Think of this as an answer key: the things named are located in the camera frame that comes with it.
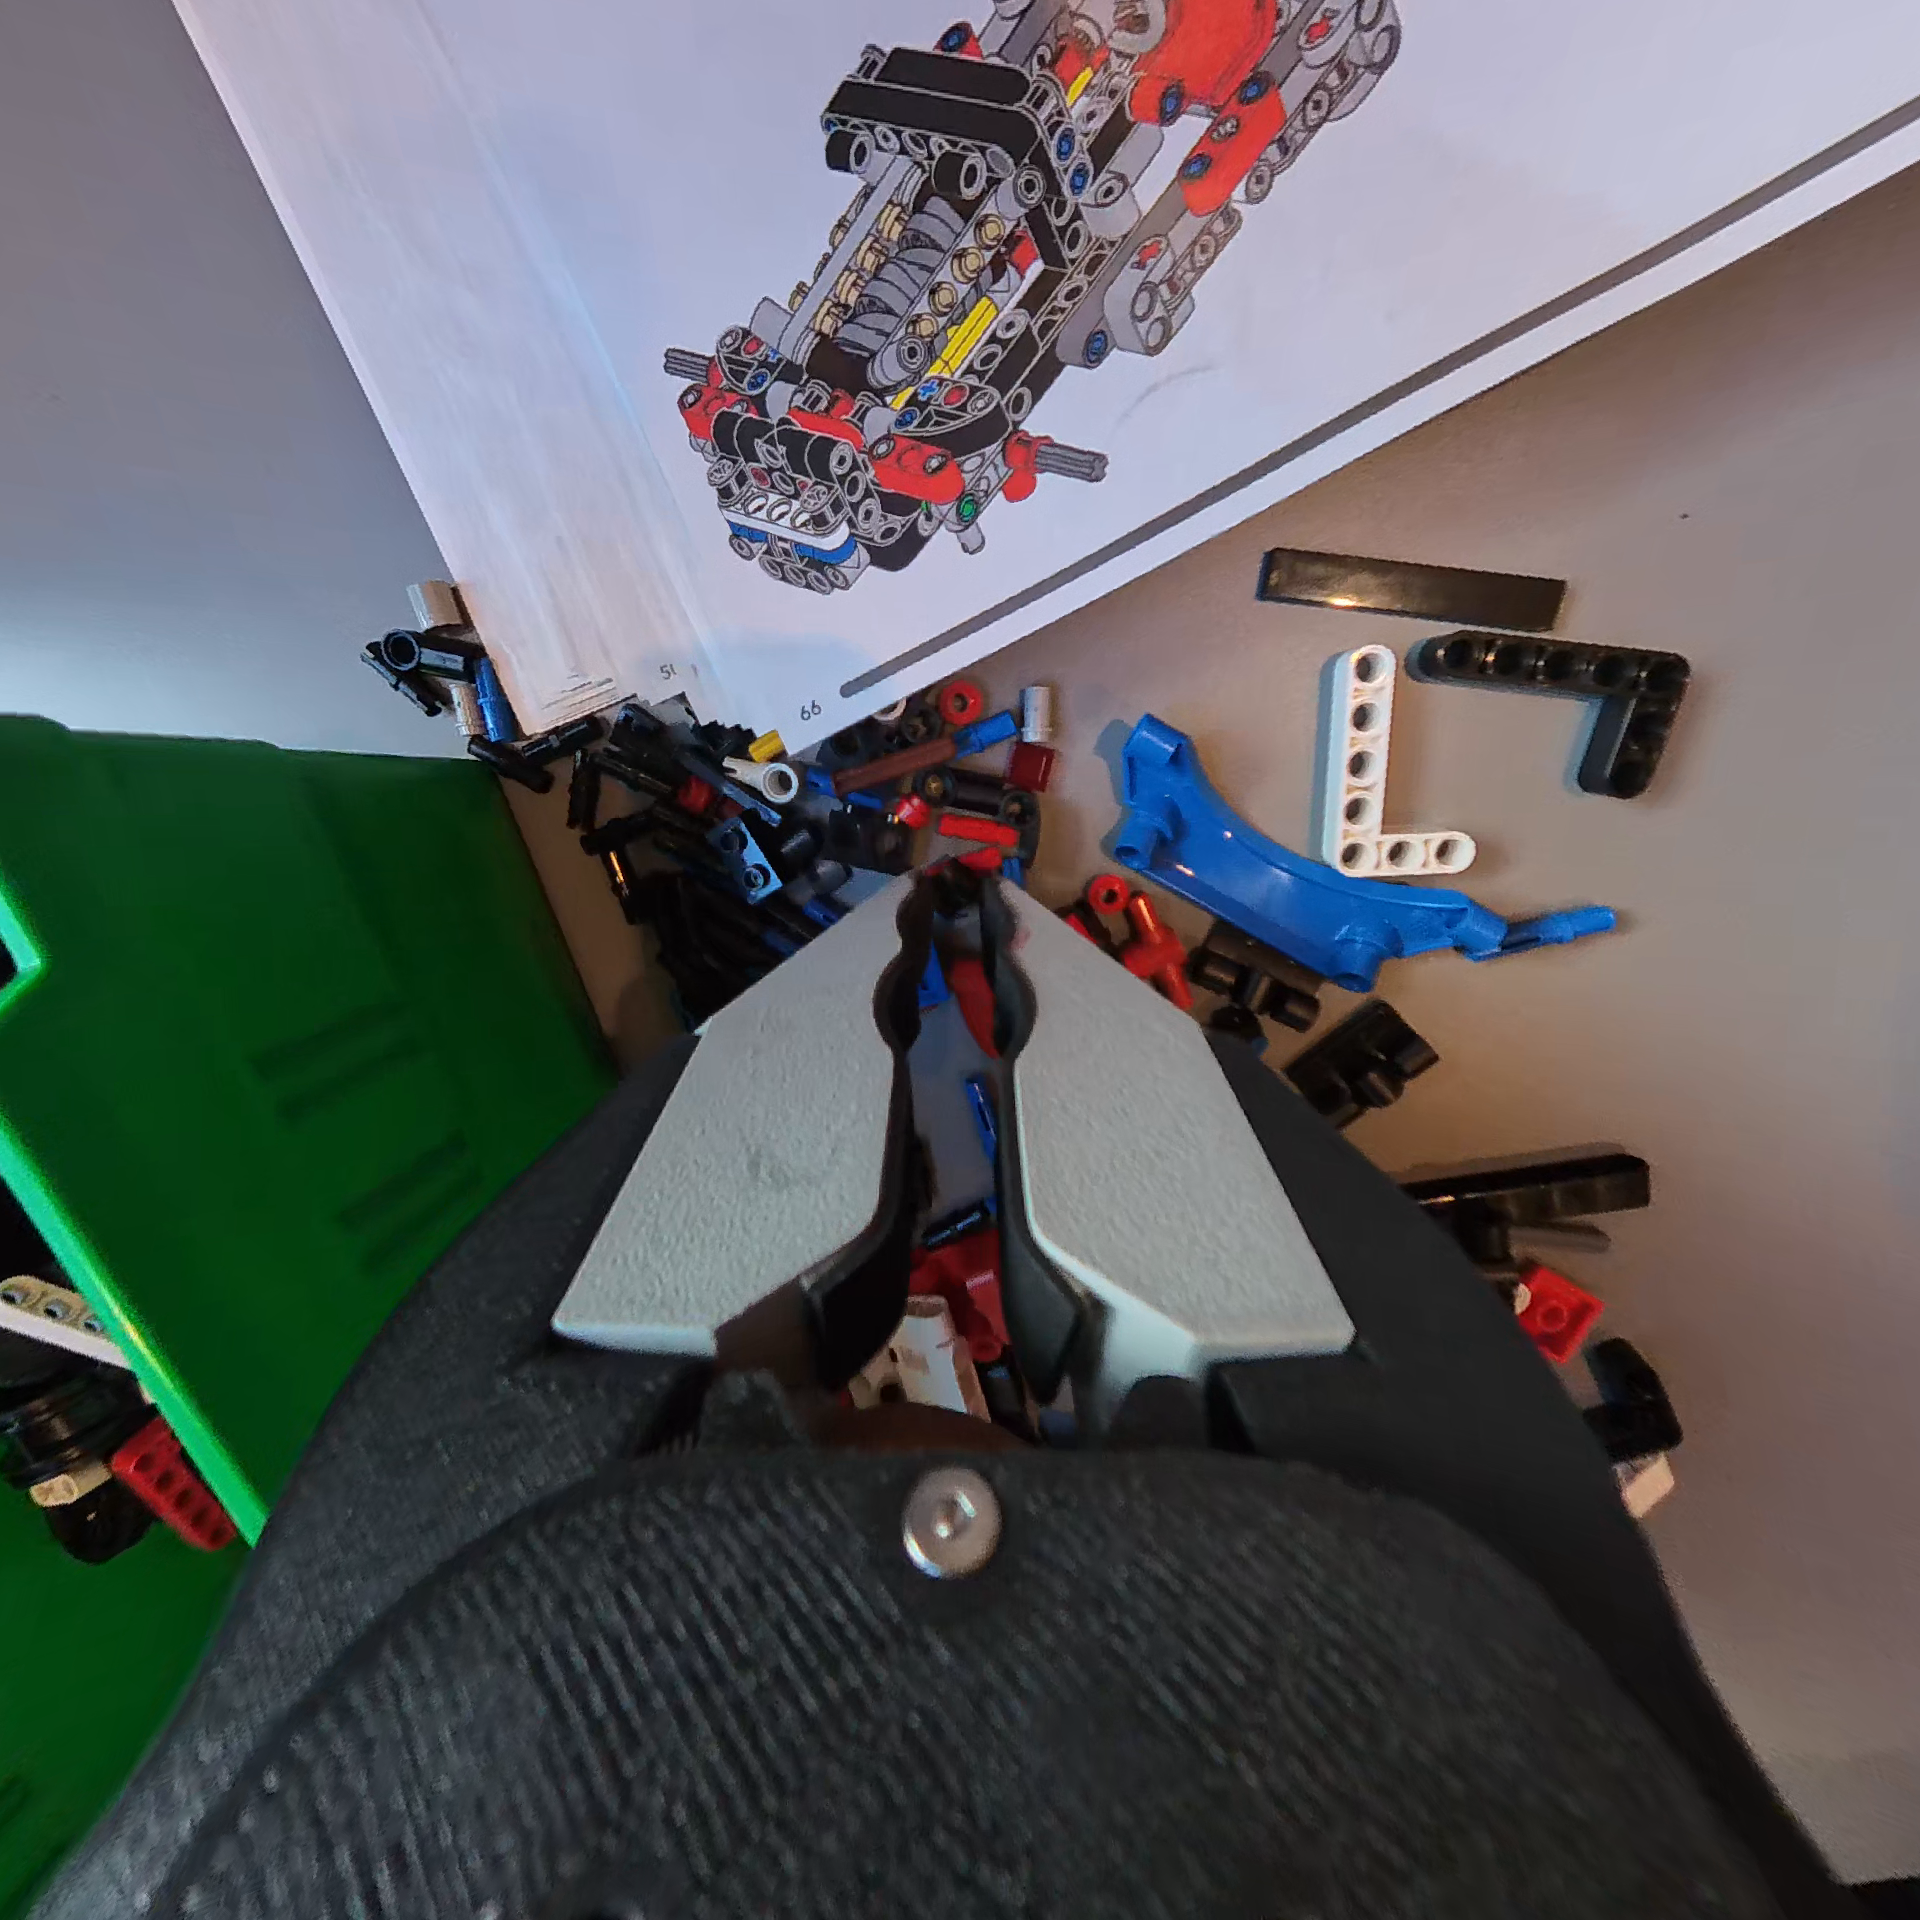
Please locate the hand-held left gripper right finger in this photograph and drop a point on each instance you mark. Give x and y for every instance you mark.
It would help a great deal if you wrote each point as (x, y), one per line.
(1172, 1184)

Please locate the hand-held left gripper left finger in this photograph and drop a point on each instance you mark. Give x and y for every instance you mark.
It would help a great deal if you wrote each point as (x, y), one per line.
(751, 1170)

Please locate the pile of building bricks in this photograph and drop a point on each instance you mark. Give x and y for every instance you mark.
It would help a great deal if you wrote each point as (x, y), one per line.
(722, 885)

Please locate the blue curved panel piece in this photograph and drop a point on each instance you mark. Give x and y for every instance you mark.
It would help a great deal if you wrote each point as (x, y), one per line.
(1277, 885)

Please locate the long black beam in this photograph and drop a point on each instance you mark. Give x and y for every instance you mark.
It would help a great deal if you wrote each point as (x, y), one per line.
(1530, 1183)

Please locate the red flat plate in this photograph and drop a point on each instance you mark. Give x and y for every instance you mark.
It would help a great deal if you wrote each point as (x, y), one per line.
(1558, 1313)

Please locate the blue axle pin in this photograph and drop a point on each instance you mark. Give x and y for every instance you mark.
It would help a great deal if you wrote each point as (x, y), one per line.
(1561, 921)

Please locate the white L-shaped beam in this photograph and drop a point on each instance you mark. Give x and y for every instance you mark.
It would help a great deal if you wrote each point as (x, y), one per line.
(1364, 749)

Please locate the green plastic bin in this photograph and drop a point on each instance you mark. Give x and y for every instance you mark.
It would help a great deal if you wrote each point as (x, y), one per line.
(301, 973)

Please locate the black L-beam with white brick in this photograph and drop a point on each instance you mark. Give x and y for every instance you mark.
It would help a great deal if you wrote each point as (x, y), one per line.
(1634, 1395)

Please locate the long black flat tile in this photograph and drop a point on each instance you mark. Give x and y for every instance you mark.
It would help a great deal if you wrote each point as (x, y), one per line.
(1411, 591)

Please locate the black L-shaped beam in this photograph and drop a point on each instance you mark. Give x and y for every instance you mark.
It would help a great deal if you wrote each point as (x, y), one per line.
(1636, 721)

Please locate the heap of tyres and beams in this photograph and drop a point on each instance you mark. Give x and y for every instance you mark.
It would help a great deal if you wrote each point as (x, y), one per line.
(150, 1476)

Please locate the open instruction booklet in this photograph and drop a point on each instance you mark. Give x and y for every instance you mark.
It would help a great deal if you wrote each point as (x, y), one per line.
(1349, 299)

